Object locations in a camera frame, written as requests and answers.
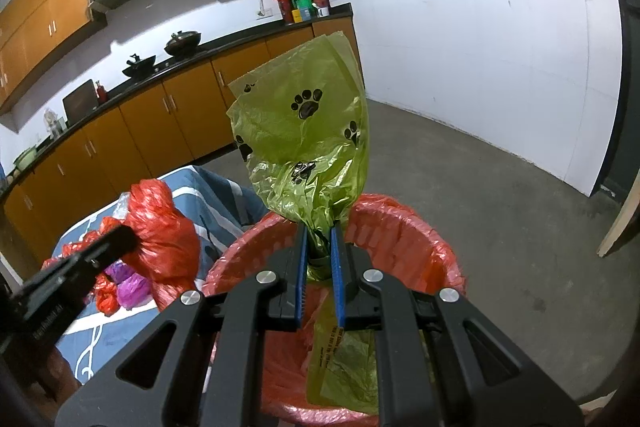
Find red plastic bag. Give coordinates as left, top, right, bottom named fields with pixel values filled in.
left=40, top=217, right=122, bottom=317
left=122, top=179, right=200, bottom=311

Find purple plastic bag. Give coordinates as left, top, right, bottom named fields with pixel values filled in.
left=105, top=261, right=151, bottom=310

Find green paw print bag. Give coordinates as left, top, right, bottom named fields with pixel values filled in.
left=226, top=31, right=381, bottom=416

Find red plastic trash basket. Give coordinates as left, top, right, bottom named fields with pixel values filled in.
left=203, top=194, right=465, bottom=426

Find lower wooden kitchen cabinets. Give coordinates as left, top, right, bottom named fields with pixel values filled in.
left=0, top=16, right=364, bottom=258

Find black kitchen countertop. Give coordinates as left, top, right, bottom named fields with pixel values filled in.
left=1, top=3, right=358, bottom=198

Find green bowl on counter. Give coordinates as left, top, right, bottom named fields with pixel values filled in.
left=14, top=146, right=37, bottom=172

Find glass jar on counter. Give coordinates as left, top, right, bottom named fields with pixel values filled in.
left=43, top=108, right=64, bottom=140

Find dark cutting board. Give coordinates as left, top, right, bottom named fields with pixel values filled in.
left=63, top=79, right=99, bottom=127

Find red bottle on counter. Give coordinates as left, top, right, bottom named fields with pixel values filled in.
left=96, top=81, right=108, bottom=104

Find black pan on stove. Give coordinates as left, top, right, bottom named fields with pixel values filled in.
left=122, top=54, right=155, bottom=79

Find green yellow containers on counter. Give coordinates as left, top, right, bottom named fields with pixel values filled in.
left=292, top=0, right=330, bottom=23

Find black wok with lid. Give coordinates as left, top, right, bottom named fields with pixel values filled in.
left=164, top=30, right=202, bottom=57

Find white wooden furniture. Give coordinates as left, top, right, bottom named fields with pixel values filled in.
left=597, top=171, right=640, bottom=258

